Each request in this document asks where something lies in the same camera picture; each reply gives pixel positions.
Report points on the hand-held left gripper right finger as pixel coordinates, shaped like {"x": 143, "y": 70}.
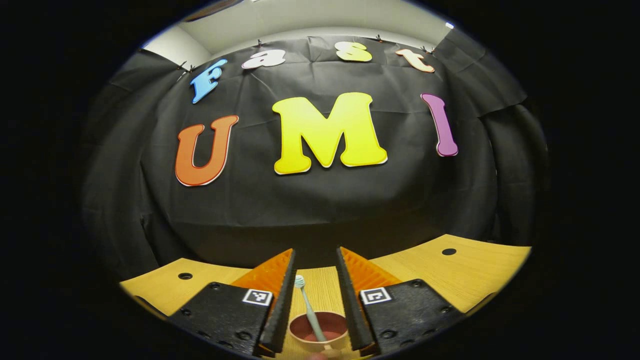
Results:
{"x": 350, "y": 305}

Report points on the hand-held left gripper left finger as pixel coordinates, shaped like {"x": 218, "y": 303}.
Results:
{"x": 282, "y": 305}

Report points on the mint green toothbrush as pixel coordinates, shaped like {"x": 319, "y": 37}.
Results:
{"x": 310, "y": 310}

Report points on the beige cup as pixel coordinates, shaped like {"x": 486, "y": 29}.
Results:
{"x": 330, "y": 327}

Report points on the wooden desktop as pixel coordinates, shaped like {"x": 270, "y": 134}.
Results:
{"x": 465, "y": 280}

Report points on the black backdrop cloth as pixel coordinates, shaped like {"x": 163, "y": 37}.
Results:
{"x": 325, "y": 210}

